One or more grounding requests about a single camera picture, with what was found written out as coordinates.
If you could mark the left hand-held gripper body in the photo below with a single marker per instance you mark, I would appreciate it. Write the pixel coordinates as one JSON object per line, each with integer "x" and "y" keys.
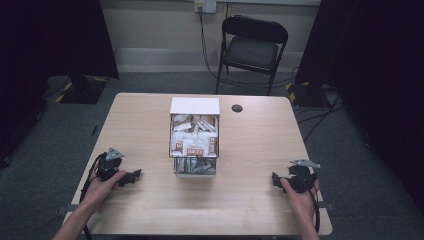
{"x": 109, "y": 163}

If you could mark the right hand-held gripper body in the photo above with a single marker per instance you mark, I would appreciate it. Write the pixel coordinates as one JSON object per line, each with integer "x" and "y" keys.
{"x": 301, "y": 176}

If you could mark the person's right hand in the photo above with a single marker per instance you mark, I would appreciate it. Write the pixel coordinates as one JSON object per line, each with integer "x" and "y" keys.
{"x": 301, "y": 201}

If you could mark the person's left hand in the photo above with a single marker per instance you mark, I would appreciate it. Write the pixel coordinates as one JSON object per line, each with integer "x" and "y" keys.
{"x": 100, "y": 191}

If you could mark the small clear drawer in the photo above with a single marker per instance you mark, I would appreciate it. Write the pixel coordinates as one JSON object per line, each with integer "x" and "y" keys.
{"x": 176, "y": 172}

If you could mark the large clear drawer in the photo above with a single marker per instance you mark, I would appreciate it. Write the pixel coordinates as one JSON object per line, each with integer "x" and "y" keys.
{"x": 173, "y": 136}

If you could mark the pile of silver packets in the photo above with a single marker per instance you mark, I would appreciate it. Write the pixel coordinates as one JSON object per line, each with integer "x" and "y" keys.
{"x": 195, "y": 165}

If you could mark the pile of white brown packets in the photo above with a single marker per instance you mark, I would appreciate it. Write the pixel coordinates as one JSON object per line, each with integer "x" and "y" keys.
{"x": 195, "y": 140}

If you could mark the black stand base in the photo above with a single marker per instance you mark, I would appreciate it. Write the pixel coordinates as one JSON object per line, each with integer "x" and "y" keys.
{"x": 305, "y": 93}
{"x": 83, "y": 89}

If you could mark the black table grommet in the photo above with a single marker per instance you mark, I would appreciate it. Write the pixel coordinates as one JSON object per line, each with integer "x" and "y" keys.
{"x": 237, "y": 108}

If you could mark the white box of packets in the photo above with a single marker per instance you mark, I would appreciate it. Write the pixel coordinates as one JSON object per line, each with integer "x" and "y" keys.
{"x": 195, "y": 105}

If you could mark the black folding chair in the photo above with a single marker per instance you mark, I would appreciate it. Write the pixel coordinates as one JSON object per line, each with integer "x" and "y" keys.
{"x": 255, "y": 50}

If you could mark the black curtain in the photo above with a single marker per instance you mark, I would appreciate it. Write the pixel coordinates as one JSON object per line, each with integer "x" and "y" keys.
{"x": 50, "y": 40}
{"x": 373, "y": 66}

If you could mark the grey table bracket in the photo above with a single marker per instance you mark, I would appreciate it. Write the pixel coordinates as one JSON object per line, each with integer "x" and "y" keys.
{"x": 326, "y": 205}
{"x": 66, "y": 209}

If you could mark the white wall socket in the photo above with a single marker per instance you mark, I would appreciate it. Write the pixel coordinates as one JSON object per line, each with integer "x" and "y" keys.
{"x": 206, "y": 6}

